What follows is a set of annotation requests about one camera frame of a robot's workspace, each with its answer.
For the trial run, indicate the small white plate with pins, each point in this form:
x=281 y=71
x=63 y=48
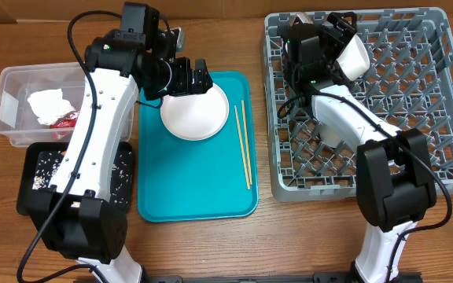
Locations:
x=353 y=60

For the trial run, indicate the white paper napkin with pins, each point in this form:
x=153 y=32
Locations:
x=49 y=106

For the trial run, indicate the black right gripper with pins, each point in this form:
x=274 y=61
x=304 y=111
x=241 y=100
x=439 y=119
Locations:
x=341 y=31

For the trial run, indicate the red snack wrapper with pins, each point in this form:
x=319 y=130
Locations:
x=65 y=125

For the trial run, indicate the teal serving tray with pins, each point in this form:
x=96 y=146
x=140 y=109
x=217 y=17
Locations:
x=181 y=180

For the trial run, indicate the grey dishwasher rack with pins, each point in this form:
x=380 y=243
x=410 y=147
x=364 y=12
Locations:
x=409 y=84

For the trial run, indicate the right wooden chopstick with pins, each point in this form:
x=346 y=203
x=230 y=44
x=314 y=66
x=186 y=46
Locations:
x=246 y=142

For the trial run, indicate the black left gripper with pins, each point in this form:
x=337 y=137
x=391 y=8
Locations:
x=185 y=84

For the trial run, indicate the clear plastic waste bin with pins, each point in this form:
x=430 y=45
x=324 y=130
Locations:
x=26 y=91

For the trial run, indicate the white rice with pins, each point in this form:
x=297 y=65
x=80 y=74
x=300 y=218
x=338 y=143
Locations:
x=121 y=176

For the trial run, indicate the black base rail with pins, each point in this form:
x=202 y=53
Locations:
x=325 y=277

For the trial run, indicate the left wooden chopstick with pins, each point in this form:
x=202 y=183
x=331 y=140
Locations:
x=243 y=157

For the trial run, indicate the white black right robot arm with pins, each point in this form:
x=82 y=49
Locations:
x=395 y=182

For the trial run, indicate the large white plate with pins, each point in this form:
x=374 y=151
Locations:
x=196 y=117

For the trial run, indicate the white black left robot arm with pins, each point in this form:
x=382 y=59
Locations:
x=74 y=215

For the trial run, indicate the black rectangular tray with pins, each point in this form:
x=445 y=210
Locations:
x=30 y=163

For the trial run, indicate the white cup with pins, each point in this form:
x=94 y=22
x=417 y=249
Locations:
x=329 y=136

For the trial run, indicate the wooden chopstick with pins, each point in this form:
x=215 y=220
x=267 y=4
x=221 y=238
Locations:
x=243 y=157
x=246 y=142

